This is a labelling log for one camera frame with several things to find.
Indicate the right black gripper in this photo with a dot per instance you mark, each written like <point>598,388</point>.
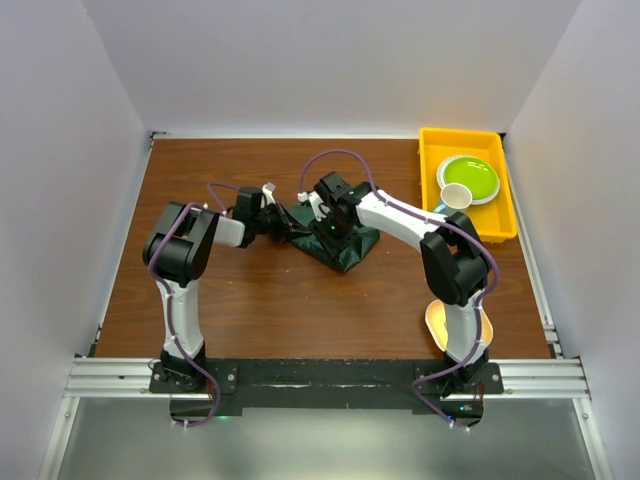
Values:
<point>334,245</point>

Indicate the dark green cloth napkin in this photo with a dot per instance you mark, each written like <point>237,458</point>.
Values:
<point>311,246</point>

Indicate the green plate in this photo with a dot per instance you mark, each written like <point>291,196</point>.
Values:
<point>476,174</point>

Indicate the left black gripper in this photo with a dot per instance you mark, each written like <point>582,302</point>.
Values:
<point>287,226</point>

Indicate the yellow plastic bin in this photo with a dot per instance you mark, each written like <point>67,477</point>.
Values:
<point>495,221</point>

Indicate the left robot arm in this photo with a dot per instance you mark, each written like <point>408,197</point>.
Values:
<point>176,255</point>

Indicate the aluminium frame rail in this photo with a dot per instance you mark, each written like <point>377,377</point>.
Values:
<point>273,302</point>

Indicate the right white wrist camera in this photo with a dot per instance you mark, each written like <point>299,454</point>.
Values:
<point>315,203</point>

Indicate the cream square bowl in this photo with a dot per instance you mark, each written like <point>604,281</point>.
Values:
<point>435,320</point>

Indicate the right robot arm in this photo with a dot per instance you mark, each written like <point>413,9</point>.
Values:
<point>456,263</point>

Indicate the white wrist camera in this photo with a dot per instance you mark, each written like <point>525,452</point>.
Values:
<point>267,192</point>
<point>315,203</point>

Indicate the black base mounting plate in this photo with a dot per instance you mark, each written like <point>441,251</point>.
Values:
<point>351,384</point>

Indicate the white blue mug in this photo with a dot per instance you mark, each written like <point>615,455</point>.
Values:
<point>453,198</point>

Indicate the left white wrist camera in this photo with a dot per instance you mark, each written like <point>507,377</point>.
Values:
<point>267,192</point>

